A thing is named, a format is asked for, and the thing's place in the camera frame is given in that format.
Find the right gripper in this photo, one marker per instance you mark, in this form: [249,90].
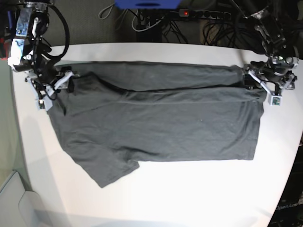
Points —
[50,83]

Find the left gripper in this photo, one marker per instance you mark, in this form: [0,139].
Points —
[265,77]

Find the grey t-shirt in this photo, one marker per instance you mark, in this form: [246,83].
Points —
[122,113]

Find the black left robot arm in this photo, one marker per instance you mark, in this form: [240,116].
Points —
[281,54]

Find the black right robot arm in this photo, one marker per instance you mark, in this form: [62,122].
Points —
[30,55]

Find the black power strip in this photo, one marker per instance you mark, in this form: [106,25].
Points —
[205,14]

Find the blue box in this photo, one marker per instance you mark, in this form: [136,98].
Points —
[147,4]

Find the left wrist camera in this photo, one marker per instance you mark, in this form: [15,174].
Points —
[274,100]

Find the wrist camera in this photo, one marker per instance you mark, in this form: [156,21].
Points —
[44,103]
[274,100]

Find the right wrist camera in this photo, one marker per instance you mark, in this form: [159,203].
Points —
[44,103]

